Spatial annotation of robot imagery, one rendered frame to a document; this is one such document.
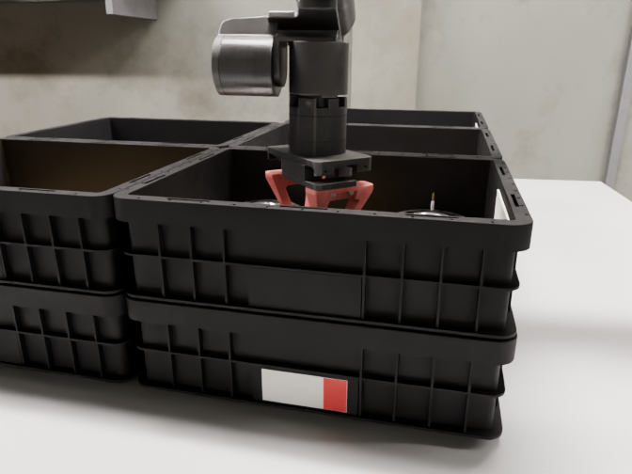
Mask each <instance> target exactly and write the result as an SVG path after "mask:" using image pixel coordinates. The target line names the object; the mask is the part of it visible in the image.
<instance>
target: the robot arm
mask: <svg viewBox="0 0 632 474"><path fill-rule="evenodd" d="M295 1H296V4H297V7H298V10H296V11H268V16H257V17H244V18H230V19H226V20H225V21H223V22H222V23H221V24H220V26H219V33H218V36H217V37H216V38H215V40H214V42H213V49H212V75H213V83H214V86H215V89H216V91H217V92H218V94H220V95H229V96H263V97H278V96H279V94H280V92H281V89H282V88H283V87H285V85H286V81H287V74H288V46H289V93H290V94H289V145H279V146H269V147H268V160H271V159H277V160H279V161H281V169H278V170H268V171H265V178H266V179H267V181H268V182H269V184H270V186H271V188H272V190H273V192H274V194H275V196H276V198H277V200H278V202H279V204H280V205H292V203H291V200H290V198H289V195H288V193H287V190H286V187H287V186H288V185H293V184H302V185H304V186H306V202H305V206H307V207H321V208H327V206H328V204H329V202H330V201H332V200H339V199H346V198H349V201H348V203H347V206H346V208H345V209H349V210H361V209H362V207H363V206H364V204H365V203H366V201H367V199H368V198H369V196H370V195H371V193H372V190H373V184H372V183H370V182H365V181H359V182H357V181H356V180H355V179H352V178H349V177H350V176H352V168H353V169H354V171H355V172H361V171H369V170H371V156H369V155H366V154H362V153H358V152H355V151H351V150H347V149H346V125H347V97H338V95H346V94H348V67H349V42H344V36H345V35H346V34H347V33H348V32H349V31H350V30H351V29H352V27H353V26H354V23H355V21H356V4H355V0H295ZM329 175H331V176H334V177H337V178H329V179H325V176H329Z"/></svg>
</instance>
